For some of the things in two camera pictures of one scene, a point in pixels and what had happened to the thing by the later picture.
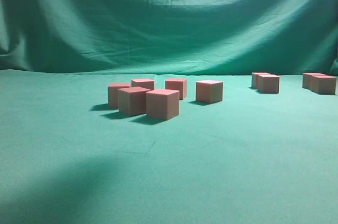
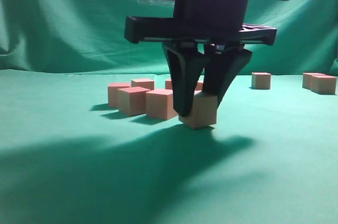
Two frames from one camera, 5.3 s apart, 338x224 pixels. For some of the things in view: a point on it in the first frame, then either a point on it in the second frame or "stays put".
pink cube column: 268,84 -> 204,112
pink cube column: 324,84 stays put
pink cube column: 255,78 stays put
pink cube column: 132,101 stays put
